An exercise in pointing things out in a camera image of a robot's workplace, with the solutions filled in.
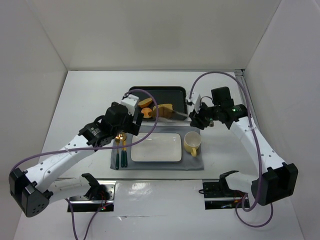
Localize black baking tray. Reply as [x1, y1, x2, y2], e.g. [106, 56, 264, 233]
[129, 86, 188, 121]

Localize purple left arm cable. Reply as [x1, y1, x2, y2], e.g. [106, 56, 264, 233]
[9, 88, 159, 240]

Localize large bread slice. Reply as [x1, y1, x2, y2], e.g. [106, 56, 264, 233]
[149, 103, 173, 119]

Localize orange muffin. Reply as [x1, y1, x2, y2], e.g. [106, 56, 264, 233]
[141, 107, 153, 119]

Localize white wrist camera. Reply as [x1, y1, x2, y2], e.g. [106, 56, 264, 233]
[120, 94, 140, 112]
[185, 91, 201, 113]

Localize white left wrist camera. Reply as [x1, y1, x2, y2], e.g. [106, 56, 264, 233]
[120, 94, 140, 112]

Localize metal tongs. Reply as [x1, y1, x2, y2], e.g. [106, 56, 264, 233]
[159, 109, 215, 128]

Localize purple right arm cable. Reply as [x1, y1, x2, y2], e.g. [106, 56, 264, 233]
[187, 71, 273, 228]

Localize yellow mug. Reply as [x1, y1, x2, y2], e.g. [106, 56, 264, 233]
[183, 131, 202, 157]

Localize gold spoon green handle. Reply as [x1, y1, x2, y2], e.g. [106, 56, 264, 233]
[119, 132, 128, 168]

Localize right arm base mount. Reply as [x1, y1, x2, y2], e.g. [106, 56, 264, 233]
[198, 170, 245, 210]

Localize white rectangular plate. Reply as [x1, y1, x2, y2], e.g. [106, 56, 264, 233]
[130, 133, 182, 163]

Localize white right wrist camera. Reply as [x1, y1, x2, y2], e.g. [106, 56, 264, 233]
[185, 91, 201, 113]

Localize grey cloth placemat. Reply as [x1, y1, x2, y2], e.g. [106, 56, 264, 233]
[119, 126, 204, 171]

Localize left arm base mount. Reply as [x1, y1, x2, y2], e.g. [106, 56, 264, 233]
[69, 173, 116, 213]

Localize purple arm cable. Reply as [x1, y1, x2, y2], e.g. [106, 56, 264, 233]
[9, 88, 159, 240]
[187, 71, 273, 228]

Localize gold fork green handle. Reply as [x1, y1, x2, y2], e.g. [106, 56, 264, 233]
[115, 134, 121, 170]

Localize small bread slice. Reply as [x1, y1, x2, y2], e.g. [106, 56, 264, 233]
[138, 97, 153, 109]

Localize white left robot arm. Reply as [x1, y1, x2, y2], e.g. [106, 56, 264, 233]
[8, 98, 143, 218]

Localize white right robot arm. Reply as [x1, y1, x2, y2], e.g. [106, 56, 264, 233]
[185, 87, 298, 206]

